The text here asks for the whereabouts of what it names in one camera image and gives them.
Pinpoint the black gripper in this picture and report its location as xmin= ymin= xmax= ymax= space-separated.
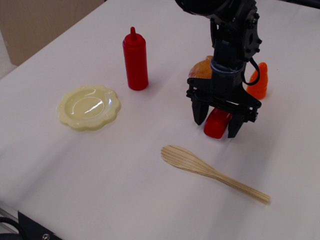
xmin=186 ymin=71 xmax=262 ymax=138

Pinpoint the red toy sushi piece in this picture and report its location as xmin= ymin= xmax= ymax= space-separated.
xmin=203 ymin=108 xmax=232 ymax=140

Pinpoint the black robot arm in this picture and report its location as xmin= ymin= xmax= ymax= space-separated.
xmin=176 ymin=0 xmax=262 ymax=138

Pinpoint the cream scalloped toy plate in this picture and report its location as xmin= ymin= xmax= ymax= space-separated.
xmin=56 ymin=85 xmax=121 ymax=131

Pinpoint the orange toy carrot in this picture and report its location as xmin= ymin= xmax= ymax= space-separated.
xmin=246 ymin=62 xmax=269 ymax=100

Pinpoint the brown toy chicken drumstick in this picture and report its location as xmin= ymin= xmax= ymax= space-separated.
xmin=188 ymin=55 xmax=213 ymax=79

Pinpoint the wooden spatula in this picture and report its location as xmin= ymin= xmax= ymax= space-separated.
xmin=160 ymin=145 xmax=271 ymax=204

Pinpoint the red ketchup squeeze bottle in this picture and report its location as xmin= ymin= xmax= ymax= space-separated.
xmin=122 ymin=26 xmax=149 ymax=91

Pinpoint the black cable loop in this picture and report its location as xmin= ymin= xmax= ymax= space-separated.
xmin=241 ymin=56 xmax=261 ymax=86

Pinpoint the black corner bracket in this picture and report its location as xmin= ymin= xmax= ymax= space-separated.
xmin=18 ymin=211 xmax=63 ymax=240

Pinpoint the black cable at corner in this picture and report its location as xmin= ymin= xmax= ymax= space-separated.
xmin=0 ymin=216 xmax=20 ymax=240

